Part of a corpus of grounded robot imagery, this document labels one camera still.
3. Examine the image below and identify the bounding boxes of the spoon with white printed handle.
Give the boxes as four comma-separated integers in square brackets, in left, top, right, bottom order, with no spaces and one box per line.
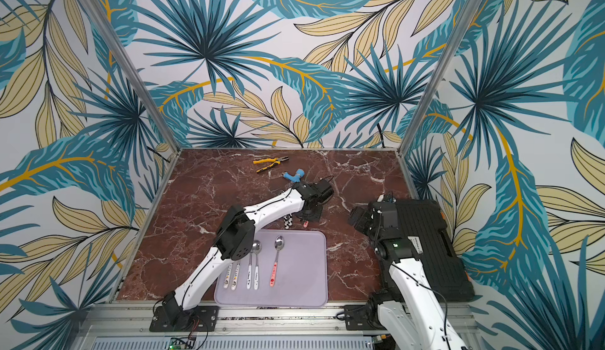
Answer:
[230,261,241,290]

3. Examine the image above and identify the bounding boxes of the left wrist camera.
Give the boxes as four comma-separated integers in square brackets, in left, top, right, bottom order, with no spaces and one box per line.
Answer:
[314,176,334,204]

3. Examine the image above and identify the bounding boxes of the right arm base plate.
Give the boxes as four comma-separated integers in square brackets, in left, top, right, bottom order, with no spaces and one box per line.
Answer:
[342,304,384,330]

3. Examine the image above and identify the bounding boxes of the black tool case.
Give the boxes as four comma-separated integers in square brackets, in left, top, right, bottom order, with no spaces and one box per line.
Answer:
[372,200,474,303]

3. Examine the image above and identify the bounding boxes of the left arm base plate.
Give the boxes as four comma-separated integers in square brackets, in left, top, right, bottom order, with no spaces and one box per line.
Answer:
[149,306,219,333]

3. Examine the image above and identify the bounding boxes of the lilac placemat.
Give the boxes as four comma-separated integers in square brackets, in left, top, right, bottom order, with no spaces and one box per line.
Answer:
[214,230,328,307]

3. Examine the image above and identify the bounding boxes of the yellow black pliers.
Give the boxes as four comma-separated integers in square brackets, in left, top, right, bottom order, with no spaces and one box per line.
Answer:
[253,156,289,174]

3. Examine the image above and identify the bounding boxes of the aluminium frame post left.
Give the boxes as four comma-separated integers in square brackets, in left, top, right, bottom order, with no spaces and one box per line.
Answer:
[79,0,181,154]

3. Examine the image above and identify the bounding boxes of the blue hose nozzle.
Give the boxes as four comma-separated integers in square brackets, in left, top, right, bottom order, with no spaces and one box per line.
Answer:
[283,169,305,183]

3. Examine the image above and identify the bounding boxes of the aluminium front rail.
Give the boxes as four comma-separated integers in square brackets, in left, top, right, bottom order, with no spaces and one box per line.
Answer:
[70,301,483,350]

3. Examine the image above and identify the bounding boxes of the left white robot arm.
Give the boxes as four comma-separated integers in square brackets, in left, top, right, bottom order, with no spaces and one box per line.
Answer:
[155,179,334,327]

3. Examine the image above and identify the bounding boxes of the fork with white printed handle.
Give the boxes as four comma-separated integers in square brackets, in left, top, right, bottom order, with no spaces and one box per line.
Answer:
[222,264,233,289]

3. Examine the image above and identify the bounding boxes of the aluminium frame post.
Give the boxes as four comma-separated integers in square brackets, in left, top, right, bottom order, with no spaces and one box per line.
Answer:
[79,0,181,154]
[397,0,482,159]

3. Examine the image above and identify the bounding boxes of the aluminium frame post right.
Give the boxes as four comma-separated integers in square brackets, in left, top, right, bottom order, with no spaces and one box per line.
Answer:
[397,0,482,159]

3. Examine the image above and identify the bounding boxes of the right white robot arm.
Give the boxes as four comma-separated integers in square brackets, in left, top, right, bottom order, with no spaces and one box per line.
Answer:
[343,199,474,349]

